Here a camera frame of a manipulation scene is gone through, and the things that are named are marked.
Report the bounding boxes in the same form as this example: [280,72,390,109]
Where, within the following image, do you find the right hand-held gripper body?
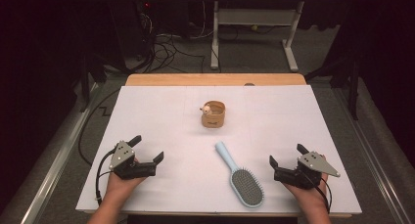
[273,151,342,190]

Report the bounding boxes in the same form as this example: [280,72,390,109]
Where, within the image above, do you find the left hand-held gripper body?
[109,140,158,181]

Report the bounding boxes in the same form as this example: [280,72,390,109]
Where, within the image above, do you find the light blue hairbrush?
[214,140,265,209]

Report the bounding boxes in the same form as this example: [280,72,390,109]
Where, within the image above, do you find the tan bear holder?
[199,100,227,129]

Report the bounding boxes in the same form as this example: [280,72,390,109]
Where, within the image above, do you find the person's left hand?
[106,158,147,200]

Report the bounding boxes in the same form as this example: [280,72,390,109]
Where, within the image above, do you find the person's right hand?
[281,155,329,206]

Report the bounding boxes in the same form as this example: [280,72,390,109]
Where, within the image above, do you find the dark stand leg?
[78,54,110,113]
[304,56,360,121]

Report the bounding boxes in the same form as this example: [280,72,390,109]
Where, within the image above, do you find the white metal stand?
[209,0,305,73]

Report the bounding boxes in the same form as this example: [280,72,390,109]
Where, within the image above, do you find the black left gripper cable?
[94,148,117,206]

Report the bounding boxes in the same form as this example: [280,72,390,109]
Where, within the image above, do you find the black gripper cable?
[300,170,334,215]
[94,148,117,206]

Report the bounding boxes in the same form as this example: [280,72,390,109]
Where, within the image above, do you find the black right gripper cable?
[300,170,334,215]

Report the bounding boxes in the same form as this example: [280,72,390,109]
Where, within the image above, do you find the black floor cable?
[77,87,122,167]

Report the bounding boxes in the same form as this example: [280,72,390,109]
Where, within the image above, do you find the aluminium rail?
[19,82,103,224]
[332,86,415,224]

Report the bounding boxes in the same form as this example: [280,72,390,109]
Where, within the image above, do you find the tangle of floor cables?
[130,2,217,75]

